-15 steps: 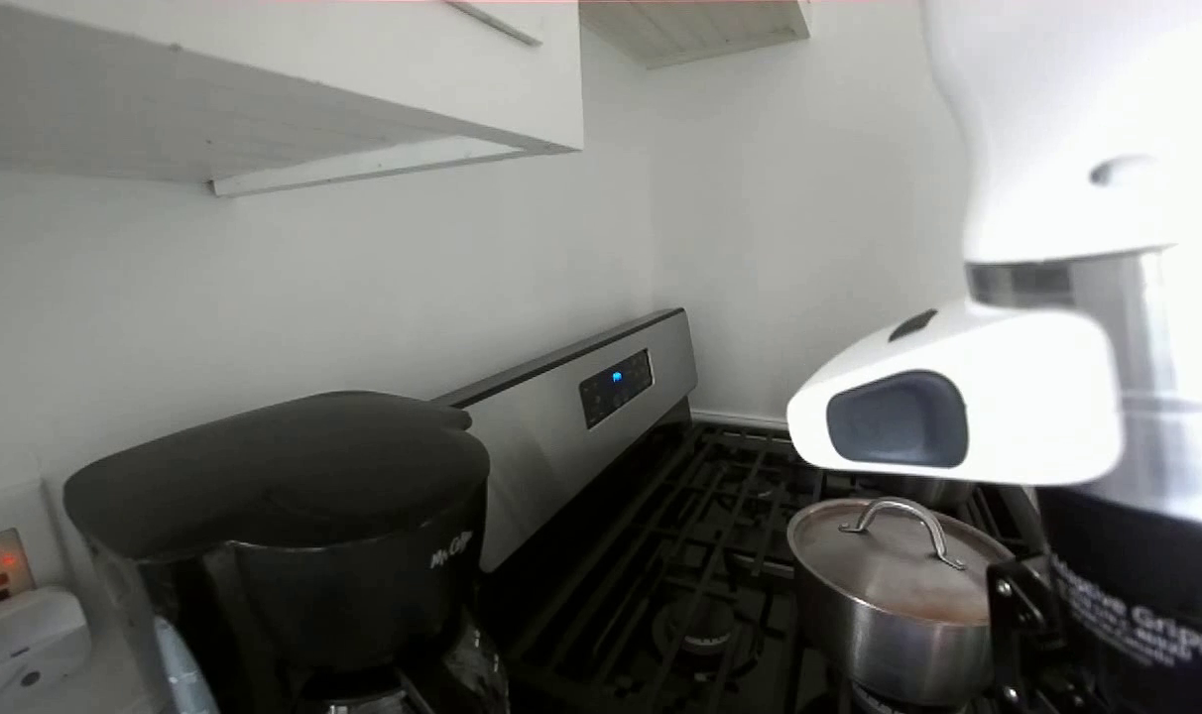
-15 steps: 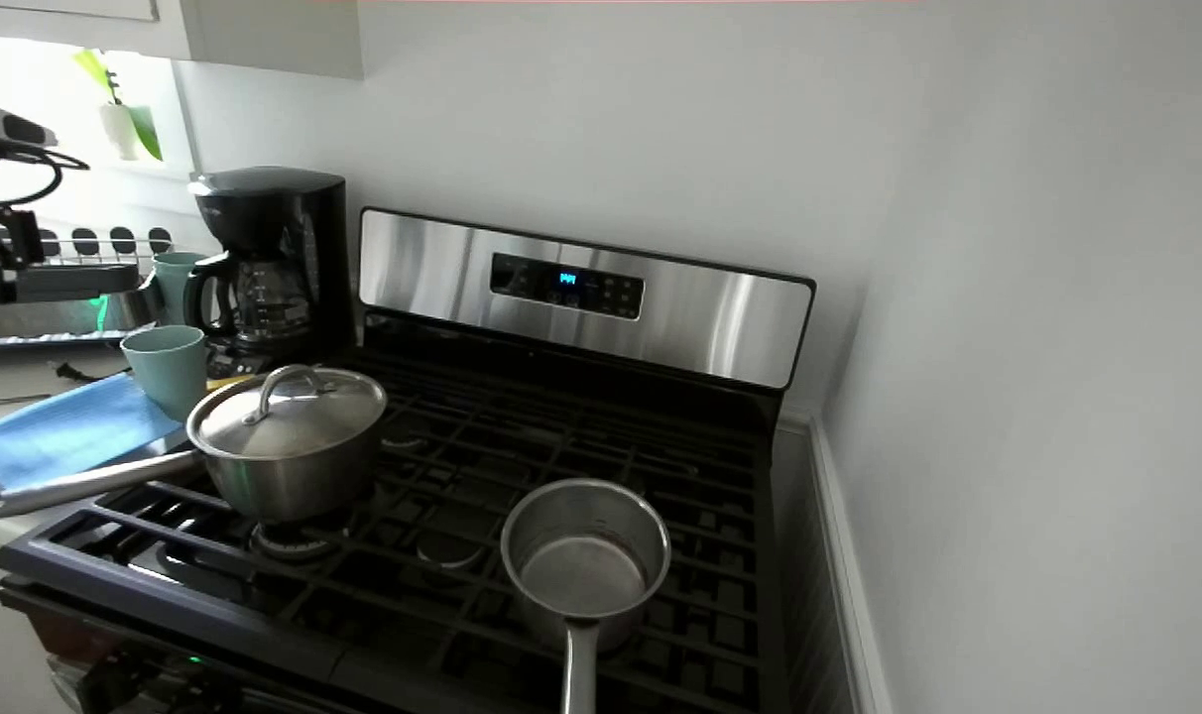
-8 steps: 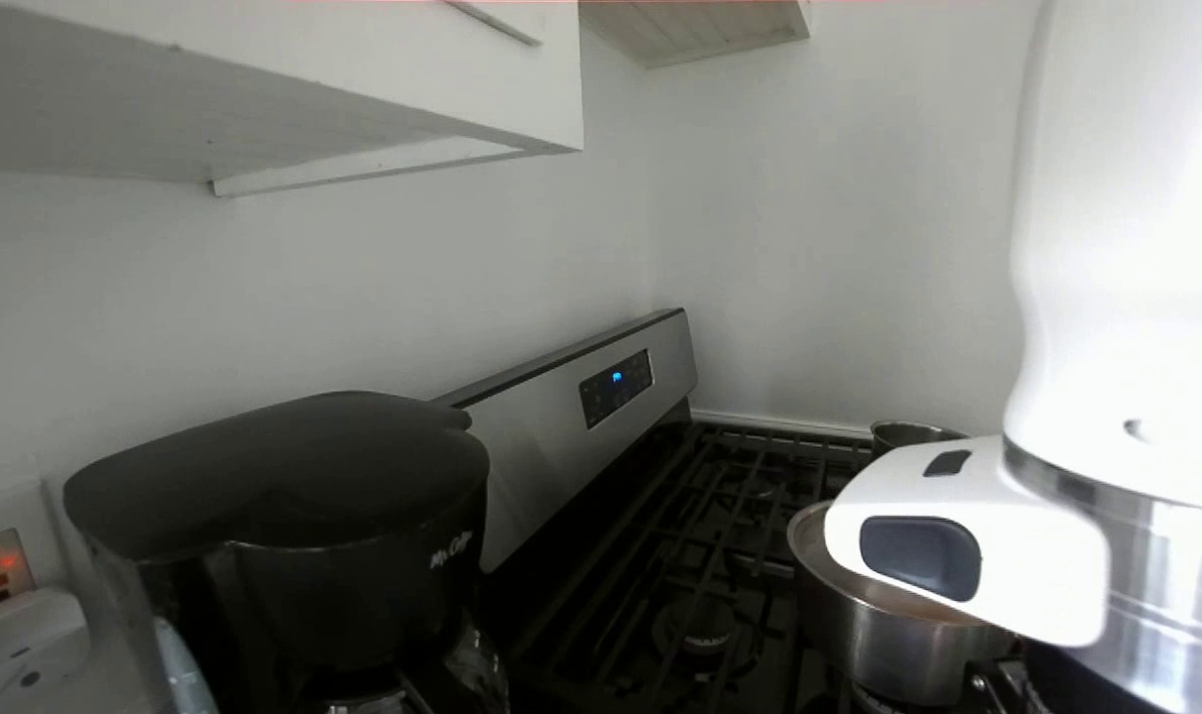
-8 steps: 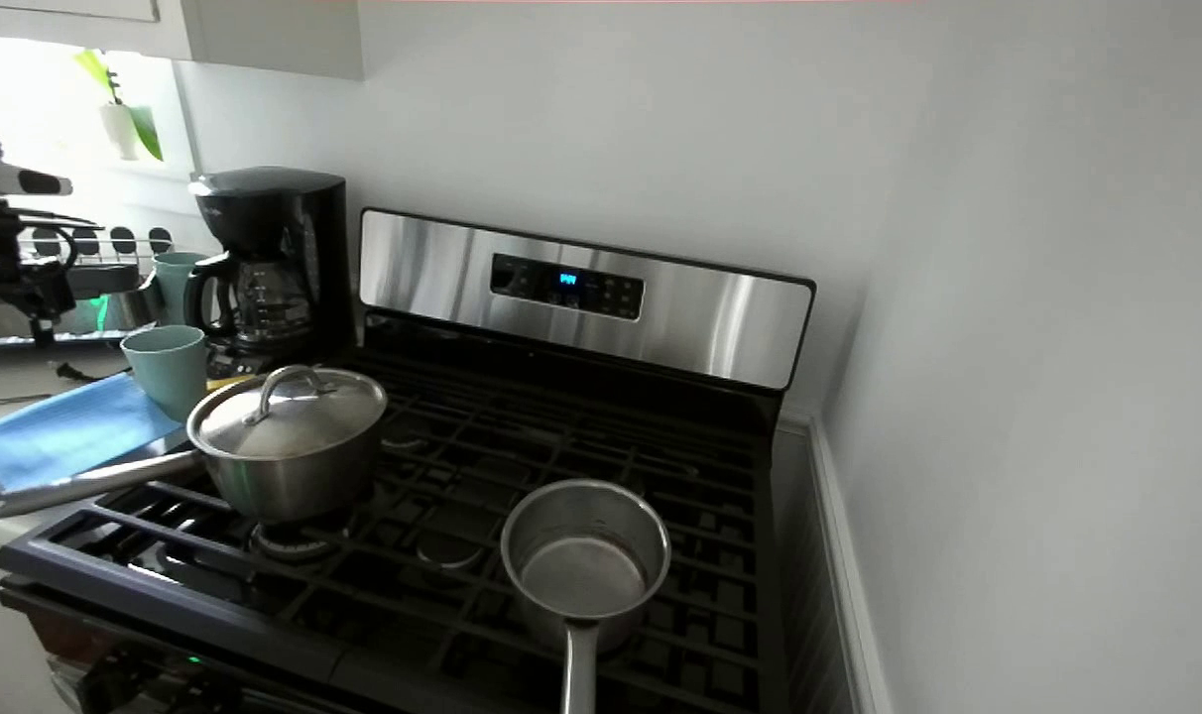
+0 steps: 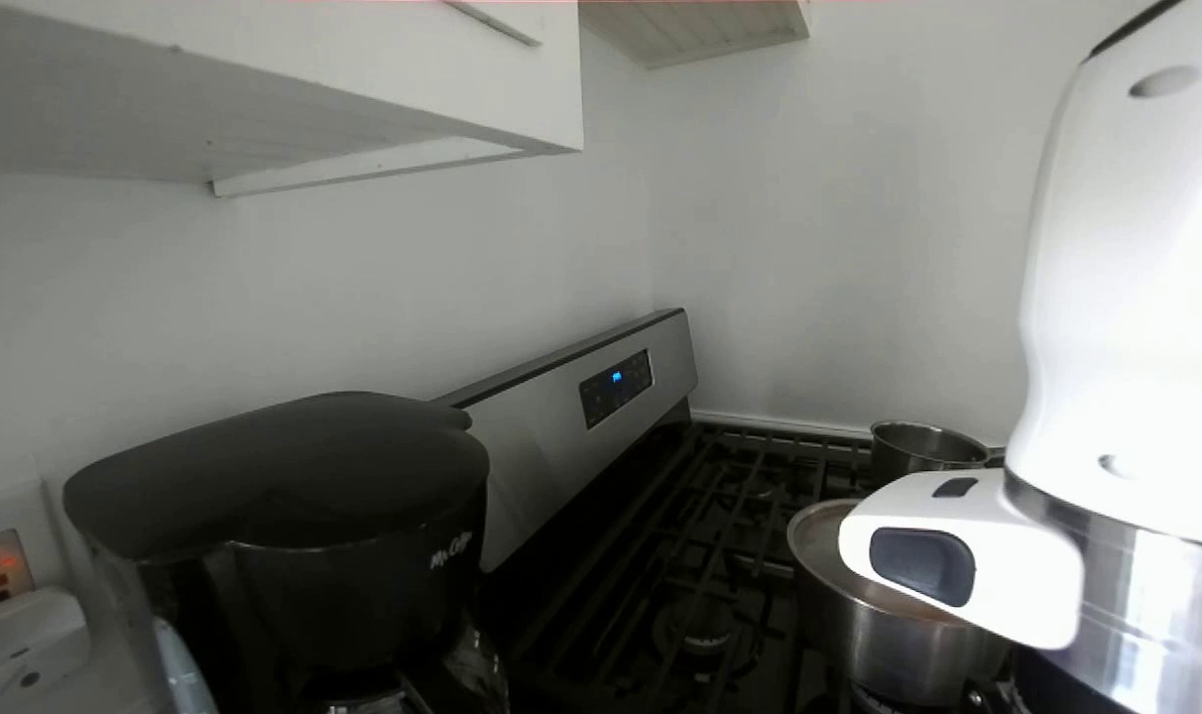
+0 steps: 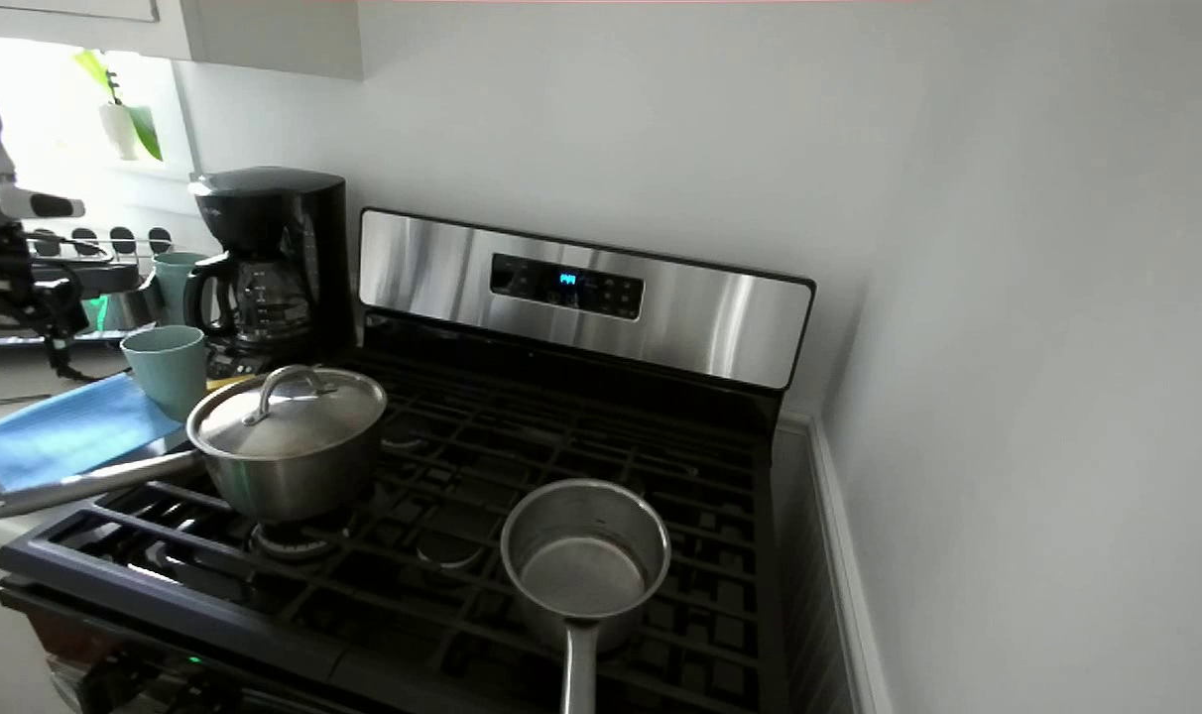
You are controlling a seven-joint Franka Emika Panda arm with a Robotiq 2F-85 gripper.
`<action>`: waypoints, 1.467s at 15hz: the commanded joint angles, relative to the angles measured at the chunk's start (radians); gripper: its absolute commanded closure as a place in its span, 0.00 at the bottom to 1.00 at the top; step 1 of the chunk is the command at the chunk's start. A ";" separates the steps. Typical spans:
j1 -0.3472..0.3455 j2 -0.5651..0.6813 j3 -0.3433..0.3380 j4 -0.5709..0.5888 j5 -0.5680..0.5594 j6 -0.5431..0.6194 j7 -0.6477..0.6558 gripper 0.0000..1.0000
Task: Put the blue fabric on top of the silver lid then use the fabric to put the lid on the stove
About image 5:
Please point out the black gas stove steel panel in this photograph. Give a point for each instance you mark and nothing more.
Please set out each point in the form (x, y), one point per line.
(572, 424)

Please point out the black coffee maker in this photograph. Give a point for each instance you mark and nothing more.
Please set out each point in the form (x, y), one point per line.
(294, 488)

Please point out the small steel saucepan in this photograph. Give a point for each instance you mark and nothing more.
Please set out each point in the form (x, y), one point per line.
(922, 447)

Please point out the white appliance orange display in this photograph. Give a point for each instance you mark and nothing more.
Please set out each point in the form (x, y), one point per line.
(8, 638)

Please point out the white wall cabinet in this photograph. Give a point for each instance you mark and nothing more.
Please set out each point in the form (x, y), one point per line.
(229, 83)

